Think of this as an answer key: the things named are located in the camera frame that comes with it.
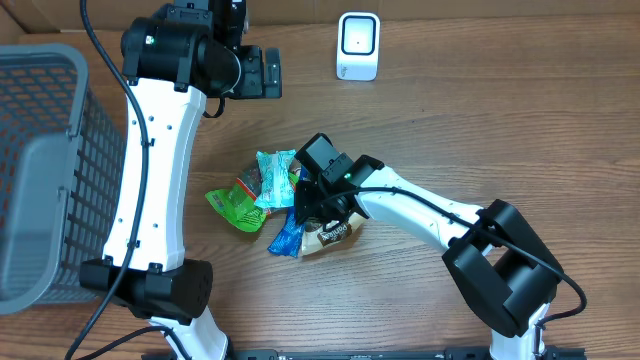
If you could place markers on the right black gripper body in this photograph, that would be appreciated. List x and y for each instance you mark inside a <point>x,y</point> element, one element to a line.
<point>307,204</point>

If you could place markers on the green snack packet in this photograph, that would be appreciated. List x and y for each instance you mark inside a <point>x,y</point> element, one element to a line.
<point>237,203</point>

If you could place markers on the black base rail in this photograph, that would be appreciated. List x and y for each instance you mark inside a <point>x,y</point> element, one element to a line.
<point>458,353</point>

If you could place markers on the grey plastic mesh basket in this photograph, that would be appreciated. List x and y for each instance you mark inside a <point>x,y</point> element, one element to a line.
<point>61,169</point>

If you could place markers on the blue snack bar wrapper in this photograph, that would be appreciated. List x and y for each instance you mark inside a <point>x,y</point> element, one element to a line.
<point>289,239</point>

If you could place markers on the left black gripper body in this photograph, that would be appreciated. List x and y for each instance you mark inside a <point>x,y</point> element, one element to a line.
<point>252,81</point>

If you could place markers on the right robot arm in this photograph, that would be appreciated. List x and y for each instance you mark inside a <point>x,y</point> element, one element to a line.
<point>506,274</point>

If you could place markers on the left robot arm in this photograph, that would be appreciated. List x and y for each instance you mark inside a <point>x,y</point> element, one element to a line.
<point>174,62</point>

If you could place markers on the beige brown snack packet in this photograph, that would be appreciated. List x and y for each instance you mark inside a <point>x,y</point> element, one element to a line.
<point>318,236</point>

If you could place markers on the white barcode scanner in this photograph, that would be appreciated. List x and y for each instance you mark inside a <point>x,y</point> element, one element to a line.
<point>357,56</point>

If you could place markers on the light teal snack packet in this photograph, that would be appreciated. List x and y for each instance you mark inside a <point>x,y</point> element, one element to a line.
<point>276,189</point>

